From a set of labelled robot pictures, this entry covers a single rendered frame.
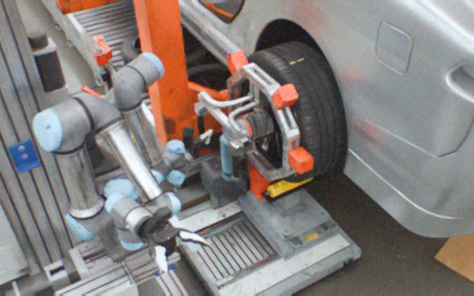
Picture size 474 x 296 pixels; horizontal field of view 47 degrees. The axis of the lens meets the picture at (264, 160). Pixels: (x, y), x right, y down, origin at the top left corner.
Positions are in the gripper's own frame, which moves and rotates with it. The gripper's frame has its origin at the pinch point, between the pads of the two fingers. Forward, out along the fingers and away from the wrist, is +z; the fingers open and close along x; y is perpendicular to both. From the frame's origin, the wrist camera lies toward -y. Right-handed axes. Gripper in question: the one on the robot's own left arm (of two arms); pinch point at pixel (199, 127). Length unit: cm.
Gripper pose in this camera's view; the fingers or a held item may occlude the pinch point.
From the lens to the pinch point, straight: 261.0
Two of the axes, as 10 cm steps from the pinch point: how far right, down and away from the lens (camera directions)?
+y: 0.0, 7.6, 6.5
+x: 9.8, 1.5, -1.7
